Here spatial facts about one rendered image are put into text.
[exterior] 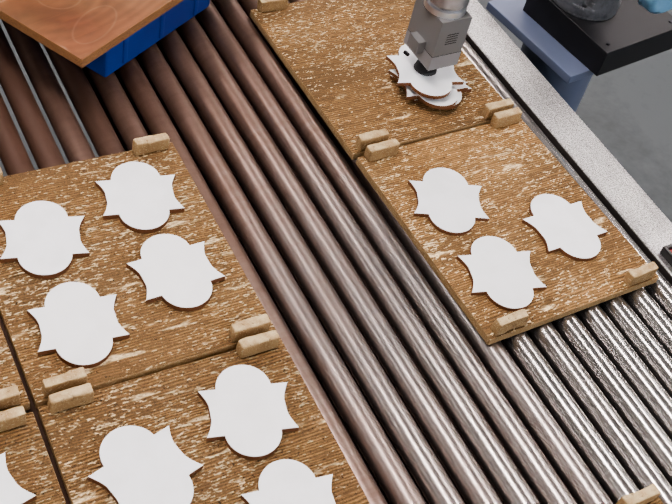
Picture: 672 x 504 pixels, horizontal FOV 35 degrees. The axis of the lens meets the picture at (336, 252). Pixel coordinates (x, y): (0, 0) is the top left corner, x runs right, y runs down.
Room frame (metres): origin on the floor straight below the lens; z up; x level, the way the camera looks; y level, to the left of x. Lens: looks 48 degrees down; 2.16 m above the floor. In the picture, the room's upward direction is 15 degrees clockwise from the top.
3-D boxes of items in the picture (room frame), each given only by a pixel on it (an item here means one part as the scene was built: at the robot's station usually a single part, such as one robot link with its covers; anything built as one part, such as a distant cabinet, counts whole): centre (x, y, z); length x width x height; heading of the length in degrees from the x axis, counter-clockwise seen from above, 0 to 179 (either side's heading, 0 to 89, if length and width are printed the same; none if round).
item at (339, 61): (1.62, 0.01, 0.93); 0.41 x 0.35 x 0.02; 40
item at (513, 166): (1.30, -0.26, 0.93); 0.41 x 0.35 x 0.02; 41
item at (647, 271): (1.24, -0.49, 0.95); 0.06 x 0.02 x 0.03; 131
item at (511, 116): (1.54, -0.23, 0.95); 0.06 x 0.02 x 0.03; 131
